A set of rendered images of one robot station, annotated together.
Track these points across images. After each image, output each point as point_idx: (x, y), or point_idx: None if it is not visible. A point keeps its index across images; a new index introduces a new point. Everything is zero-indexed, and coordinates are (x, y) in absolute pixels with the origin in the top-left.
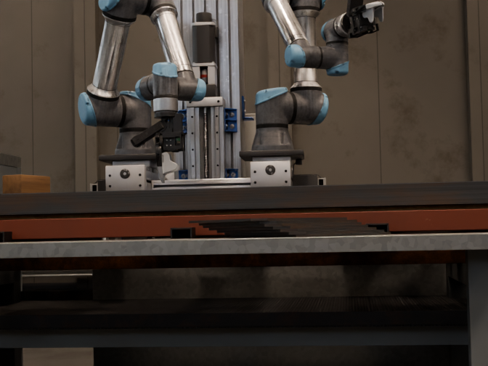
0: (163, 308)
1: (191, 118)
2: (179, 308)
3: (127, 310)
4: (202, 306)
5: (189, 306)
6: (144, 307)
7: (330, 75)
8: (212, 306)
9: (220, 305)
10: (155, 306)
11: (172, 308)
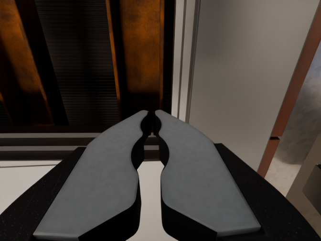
0: (79, 50)
1: None
2: (72, 72)
3: (44, 6)
4: (109, 91)
5: (100, 79)
6: (88, 21)
7: None
8: (109, 101)
9: (117, 107)
10: (99, 35)
11: (71, 64)
